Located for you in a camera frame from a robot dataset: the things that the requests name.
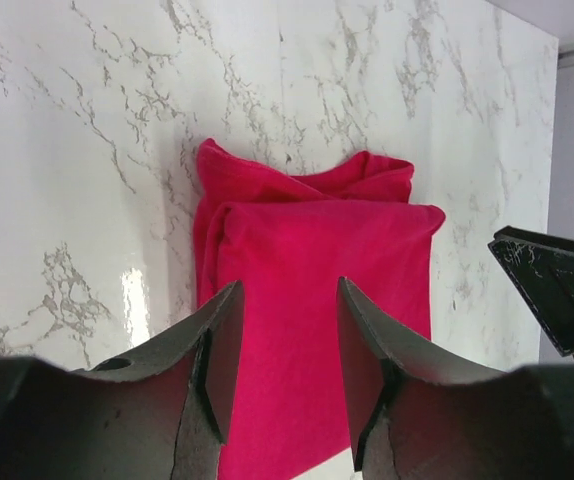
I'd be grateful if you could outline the black right arm gripper tip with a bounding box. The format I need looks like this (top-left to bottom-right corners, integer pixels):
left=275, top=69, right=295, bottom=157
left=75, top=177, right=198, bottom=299
left=488, top=226, right=574, bottom=359

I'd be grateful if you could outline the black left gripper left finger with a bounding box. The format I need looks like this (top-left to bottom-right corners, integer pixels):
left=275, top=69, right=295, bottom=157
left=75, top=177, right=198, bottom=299
left=0, top=282, right=244, bottom=479

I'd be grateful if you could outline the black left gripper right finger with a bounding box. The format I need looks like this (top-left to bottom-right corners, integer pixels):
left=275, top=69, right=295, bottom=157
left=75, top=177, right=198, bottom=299
left=337, top=278, right=574, bottom=479

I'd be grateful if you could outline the magenta t shirt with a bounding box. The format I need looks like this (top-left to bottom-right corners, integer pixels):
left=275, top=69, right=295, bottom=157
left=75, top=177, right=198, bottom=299
left=193, top=139, right=445, bottom=479

